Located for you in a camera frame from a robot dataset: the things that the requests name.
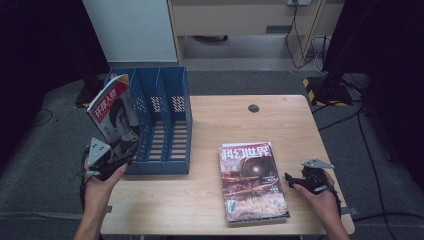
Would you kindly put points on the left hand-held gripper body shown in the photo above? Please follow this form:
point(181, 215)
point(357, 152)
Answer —
point(100, 160)

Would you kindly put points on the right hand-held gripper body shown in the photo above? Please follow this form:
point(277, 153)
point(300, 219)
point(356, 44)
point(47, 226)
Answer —
point(313, 178)

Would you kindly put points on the reddish cover magazine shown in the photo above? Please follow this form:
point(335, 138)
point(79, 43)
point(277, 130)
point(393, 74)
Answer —
point(253, 180)

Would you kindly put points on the portrait magazine with red label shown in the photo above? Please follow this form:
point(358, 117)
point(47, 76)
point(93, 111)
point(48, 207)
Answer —
point(113, 110)

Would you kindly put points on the blue file rack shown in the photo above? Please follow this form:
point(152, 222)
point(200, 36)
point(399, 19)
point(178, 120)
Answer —
point(173, 166)

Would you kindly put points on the person's right hand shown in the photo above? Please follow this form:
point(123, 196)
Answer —
point(323, 203)

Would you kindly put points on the person's left hand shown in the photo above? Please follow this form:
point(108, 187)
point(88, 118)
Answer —
point(100, 190)

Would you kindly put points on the grey tape piece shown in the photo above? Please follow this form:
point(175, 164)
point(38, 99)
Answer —
point(109, 209)
point(350, 211)

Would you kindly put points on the round dark table grommet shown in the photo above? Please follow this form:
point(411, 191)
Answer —
point(253, 108)

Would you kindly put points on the black stand base, hazard stripes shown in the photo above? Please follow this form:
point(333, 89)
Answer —
point(328, 93)

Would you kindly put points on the white cabinet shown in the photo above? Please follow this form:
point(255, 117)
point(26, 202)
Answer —
point(133, 30)

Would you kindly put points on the black curtain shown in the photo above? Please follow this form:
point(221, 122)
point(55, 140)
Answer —
point(393, 50)
point(33, 50)

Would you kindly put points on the white wall socket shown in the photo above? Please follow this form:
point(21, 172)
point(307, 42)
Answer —
point(298, 2)

